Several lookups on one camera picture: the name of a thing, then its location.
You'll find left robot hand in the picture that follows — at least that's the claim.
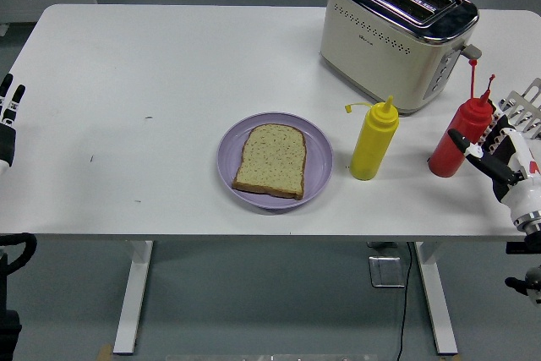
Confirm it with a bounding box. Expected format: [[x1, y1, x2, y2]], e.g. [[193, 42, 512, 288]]
[[0, 73, 27, 176]]

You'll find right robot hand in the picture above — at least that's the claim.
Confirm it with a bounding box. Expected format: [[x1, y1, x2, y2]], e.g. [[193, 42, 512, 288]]
[[447, 100, 541, 224]]

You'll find red squeeze bottle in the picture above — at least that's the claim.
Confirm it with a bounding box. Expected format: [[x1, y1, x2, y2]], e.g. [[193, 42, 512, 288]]
[[428, 59, 496, 178]]

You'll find bread slice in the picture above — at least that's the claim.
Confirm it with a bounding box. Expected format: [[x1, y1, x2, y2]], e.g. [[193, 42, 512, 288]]
[[231, 123, 307, 200]]

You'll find black table control box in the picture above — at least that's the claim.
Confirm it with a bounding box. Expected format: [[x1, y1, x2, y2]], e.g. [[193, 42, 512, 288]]
[[505, 241, 541, 254]]

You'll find metal toast rack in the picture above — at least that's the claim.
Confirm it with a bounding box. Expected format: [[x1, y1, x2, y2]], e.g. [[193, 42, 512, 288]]
[[498, 77, 541, 140]]

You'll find white table leg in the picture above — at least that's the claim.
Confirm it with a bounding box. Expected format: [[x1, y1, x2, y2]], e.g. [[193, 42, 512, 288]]
[[112, 240, 154, 357], [413, 241, 459, 356]]

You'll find yellow squeeze bottle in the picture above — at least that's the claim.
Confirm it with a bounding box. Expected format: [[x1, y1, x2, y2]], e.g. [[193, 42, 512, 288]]
[[344, 95, 401, 181]]

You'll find metal floor outlet plate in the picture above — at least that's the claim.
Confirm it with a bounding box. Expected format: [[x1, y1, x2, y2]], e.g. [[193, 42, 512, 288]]
[[367, 254, 406, 289]]

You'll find cream and chrome toaster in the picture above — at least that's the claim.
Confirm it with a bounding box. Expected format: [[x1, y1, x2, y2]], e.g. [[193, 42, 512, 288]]
[[319, 0, 484, 116]]

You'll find purple plate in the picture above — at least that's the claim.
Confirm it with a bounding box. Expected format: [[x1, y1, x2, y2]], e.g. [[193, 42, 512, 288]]
[[216, 112, 334, 211]]

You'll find thin black floor cable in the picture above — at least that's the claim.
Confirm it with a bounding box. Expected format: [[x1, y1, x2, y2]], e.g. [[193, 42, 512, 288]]
[[395, 242, 413, 361]]

